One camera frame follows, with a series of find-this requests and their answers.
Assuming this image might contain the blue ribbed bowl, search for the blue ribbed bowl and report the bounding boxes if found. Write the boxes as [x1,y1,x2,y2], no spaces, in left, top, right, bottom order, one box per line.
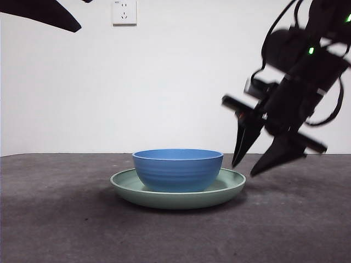
[132,148,224,193]

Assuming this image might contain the green round plate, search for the green round plate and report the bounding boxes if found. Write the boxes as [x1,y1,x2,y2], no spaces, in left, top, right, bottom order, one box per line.
[110,167,247,210]

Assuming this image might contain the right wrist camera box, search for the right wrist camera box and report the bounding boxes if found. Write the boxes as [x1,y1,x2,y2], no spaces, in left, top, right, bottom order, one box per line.
[243,77,279,100]

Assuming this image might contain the white wall socket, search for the white wall socket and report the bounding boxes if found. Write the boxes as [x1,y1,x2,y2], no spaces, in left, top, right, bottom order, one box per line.
[112,0,138,27]

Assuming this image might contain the black cable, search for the black cable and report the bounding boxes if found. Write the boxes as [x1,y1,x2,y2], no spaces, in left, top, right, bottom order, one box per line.
[306,73,345,126]
[251,0,304,81]

